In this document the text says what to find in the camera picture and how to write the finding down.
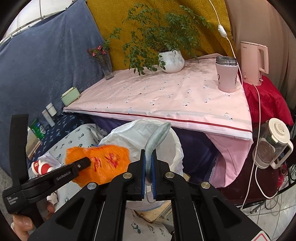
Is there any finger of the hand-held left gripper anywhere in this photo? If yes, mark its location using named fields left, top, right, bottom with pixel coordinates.
left=67, top=157, right=91, bottom=178

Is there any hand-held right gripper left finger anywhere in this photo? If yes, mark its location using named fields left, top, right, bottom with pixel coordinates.
left=28, top=149, right=147, bottom=241

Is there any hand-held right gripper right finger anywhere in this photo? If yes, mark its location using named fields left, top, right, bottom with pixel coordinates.
left=151, top=149, right=271, bottom=241

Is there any orange snack packet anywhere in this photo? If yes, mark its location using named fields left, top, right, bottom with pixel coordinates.
left=65, top=144, right=130, bottom=188

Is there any light blue fuzzy sock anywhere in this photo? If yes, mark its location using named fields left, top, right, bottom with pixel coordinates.
left=144, top=122, right=172, bottom=204

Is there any person's left hand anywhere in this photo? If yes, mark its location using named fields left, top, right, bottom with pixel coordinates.
left=11, top=200, right=56, bottom=241

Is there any panda print cloth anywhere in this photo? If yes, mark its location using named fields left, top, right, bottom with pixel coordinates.
left=28, top=123, right=176, bottom=241

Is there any crumpled white tissue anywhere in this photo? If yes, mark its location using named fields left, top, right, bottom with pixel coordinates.
left=43, top=152, right=67, bottom=172

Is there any wooden stool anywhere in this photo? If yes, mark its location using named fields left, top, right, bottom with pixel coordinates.
left=132, top=202, right=173, bottom=223

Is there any navy printed cloth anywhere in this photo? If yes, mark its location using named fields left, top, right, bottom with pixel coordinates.
left=35, top=113, right=97, bottom=153

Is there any cream and orange box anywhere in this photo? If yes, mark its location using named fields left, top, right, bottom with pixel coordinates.
left=26, top=132, right=42, bottom=160

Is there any purple cloth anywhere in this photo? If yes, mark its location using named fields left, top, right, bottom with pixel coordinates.
left=90, top=115, right=222, bottom=186

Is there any green and white pack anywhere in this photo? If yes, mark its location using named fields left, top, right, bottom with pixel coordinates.
left=29, top=119, right=47, bottom=141

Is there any white bottle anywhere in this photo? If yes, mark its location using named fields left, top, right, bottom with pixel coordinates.
left=42, top=110, right=55, bottom=127

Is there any white canister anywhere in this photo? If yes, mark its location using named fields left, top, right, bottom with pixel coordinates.
left=46, top=103, right=57, bottom=117

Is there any green tissue box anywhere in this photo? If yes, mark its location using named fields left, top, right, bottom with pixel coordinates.
left=60, top=86, right=80, bottom=107

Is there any pink printed tablecloth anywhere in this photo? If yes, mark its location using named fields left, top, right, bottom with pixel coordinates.
left=63, top=54, right=253, bottom=188

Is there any dark side table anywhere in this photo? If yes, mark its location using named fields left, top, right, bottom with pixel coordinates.
left=220, top=148, right=287, bottom=204

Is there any glass vase with pink flowers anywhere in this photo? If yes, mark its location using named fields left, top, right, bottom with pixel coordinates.
left=87, top=38, right=114, bottom=80

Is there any blue hanging cloth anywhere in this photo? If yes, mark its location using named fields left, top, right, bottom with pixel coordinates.
left=0, top=0, right=111, bottom=153

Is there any green plant in white pot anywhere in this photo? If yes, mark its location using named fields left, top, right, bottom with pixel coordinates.
left=109, top=3, right=213, bottom=76

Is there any pink thermos cup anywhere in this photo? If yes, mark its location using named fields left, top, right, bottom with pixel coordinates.
left=216, top=56, right=238, bottom=93

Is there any white blender jug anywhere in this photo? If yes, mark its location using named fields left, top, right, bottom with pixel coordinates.
left=253, top=118, right=294, bottom=169

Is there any red cloth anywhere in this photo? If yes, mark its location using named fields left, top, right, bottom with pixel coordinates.
left=240, top=75, right=294, bottom=127

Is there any pink electric kettle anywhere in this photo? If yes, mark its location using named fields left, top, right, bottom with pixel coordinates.
left=240, top=41, right=269, bottom=86

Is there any yellow patterned cloth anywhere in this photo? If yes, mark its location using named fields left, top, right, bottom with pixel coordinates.
left=87, top=0, right=236, bottom=72

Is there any beige curtain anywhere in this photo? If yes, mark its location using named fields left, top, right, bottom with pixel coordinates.
left=225, top=0, right=296, bottom=105

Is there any white kettle cable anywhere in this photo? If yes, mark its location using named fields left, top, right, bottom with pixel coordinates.
left=242, top=83, right=278, bottom=209

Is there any white cable with switch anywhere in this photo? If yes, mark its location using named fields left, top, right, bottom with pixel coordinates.
left=209, top=0, right=243, bottom=84

